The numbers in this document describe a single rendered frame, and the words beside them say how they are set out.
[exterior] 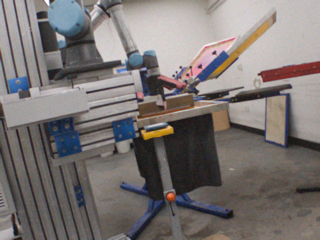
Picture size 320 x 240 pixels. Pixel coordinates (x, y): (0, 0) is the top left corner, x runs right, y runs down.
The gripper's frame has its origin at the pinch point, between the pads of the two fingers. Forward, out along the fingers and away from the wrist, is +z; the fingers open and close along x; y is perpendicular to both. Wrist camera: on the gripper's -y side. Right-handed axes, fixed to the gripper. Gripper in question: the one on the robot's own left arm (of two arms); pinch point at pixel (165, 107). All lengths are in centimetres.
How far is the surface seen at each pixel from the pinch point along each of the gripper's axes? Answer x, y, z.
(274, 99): -218, -193, 41
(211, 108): 32.8, -17.9, 3.4
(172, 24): -439, -120, -135
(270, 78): -33, -90, -1
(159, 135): 56, 13, 7
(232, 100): -68, -69, 12
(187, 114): 32.8, -5.0, 3.6
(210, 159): 22.8, -14.8, 31.9
